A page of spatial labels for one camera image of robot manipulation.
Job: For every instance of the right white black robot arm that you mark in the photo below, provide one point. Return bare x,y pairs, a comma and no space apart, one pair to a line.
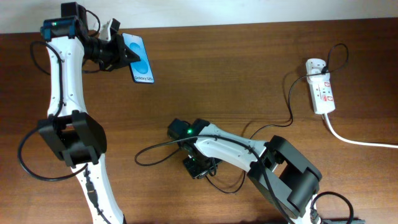
284,176

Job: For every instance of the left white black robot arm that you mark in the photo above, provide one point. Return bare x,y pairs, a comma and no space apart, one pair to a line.
72,134

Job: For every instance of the white power strip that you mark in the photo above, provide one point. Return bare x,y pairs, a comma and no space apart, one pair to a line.
321,93

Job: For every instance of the blue screen Galaxy smartphone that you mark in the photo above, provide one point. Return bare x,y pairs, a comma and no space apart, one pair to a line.
141,71

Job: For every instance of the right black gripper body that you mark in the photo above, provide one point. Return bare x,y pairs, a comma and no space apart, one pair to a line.
196,167

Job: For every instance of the white wall charger plug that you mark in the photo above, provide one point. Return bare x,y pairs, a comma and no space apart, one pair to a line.
314,66

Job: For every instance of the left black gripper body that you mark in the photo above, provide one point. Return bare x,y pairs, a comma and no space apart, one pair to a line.
106,51

